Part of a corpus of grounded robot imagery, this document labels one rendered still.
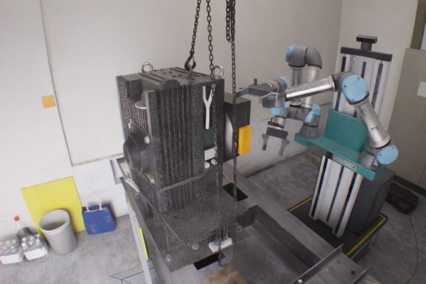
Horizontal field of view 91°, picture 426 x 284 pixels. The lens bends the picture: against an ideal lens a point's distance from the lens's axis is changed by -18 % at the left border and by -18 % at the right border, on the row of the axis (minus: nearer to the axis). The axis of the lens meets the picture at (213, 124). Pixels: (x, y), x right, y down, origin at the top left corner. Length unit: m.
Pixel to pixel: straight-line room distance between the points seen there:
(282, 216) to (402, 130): 2.28
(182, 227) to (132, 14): 1.74
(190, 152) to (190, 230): 0.41
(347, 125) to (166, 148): 1.20
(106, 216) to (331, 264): 1.97
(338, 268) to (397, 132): 2.41
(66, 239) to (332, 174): 2.36
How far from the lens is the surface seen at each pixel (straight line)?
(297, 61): 1.70
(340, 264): 1.66
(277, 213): 1.86
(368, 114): 1.37
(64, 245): 2.62
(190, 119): 1.28
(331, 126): 1.90
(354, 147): 1.84
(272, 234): 2.03
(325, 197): 2.26
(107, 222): 2.66
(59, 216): 2.71
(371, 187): 2.12
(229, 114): 1.41
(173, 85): 1.15
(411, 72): 3.51
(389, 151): 1.48
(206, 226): 1.39
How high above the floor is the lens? 1.89
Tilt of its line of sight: 23 degrees down
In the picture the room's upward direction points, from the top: straight up
